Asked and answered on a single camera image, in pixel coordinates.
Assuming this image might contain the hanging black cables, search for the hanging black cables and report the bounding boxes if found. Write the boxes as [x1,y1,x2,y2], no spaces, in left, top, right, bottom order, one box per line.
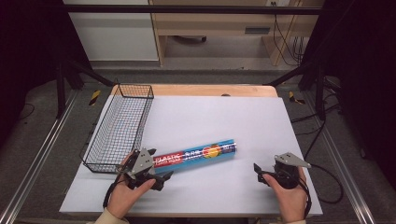
[271,1,306,67]

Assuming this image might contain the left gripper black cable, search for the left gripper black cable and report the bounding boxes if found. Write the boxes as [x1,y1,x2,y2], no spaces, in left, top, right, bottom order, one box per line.
[102,172,126,209]

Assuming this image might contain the aluminium floor rail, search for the aluminium floor rail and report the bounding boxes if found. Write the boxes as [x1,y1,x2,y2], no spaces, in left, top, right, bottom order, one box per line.
[303,92,376,224]
[0,90,79,224]

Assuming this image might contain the white table mat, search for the white table mat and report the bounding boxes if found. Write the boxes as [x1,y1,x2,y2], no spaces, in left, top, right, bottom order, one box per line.
[59,94,324,218]

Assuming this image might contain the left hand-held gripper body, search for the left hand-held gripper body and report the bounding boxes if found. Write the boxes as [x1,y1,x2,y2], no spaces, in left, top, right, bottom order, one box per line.
[116,147,166,191]

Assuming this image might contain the wooden table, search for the wooden table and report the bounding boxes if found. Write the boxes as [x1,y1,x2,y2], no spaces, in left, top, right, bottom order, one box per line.
[110,83,279,98]

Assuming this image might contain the black curtain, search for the black curtain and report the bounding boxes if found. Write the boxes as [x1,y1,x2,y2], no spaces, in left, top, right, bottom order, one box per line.
[300,0,396,183]
[0,0,92,147]

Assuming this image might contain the black horizontal frame bar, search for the black horizontal frame bar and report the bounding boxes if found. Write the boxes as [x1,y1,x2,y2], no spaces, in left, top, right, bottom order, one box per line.
[62,4,323,16]

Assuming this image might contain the black floor cable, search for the black floor cable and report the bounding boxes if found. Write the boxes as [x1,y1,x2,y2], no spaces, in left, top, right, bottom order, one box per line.
[292,102,345,205]

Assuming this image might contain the white cabinet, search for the white cabinet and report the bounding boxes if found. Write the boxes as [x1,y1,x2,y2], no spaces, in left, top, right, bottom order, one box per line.
[63,0,160,63]

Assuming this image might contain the black metal stand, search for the black metal stand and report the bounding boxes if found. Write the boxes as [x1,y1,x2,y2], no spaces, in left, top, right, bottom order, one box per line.
[55,59,115,119]
[264,60,327,121]

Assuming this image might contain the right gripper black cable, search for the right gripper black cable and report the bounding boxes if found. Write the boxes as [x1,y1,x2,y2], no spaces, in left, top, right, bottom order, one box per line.
[298,176,313,219]

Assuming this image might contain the light wooden desk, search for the light wooden desk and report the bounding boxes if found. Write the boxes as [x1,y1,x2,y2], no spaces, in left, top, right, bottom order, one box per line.
[148,0,325,67]

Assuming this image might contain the person's right hand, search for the person's right hand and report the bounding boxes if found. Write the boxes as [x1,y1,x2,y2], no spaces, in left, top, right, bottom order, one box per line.
[262,166,309,224]

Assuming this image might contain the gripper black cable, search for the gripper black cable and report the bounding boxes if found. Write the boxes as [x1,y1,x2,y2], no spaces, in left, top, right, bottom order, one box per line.
[102,172,126,209]
[298,176,313,219]

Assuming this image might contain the blue plastic wrap box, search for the blue plastic wrap box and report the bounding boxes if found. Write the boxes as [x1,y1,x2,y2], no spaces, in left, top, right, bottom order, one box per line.
[152,138,238,174]

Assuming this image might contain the black wire basket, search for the black wire basket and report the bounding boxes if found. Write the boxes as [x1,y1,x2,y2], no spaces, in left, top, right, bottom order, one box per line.
[78,83,155,175]

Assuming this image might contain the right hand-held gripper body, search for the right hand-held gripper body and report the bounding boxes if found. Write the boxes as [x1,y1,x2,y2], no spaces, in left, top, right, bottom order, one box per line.
[262,151,312,190]

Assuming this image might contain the person's left hand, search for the person's left hand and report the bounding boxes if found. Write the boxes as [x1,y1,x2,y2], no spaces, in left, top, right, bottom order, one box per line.
[106,152,157,220]

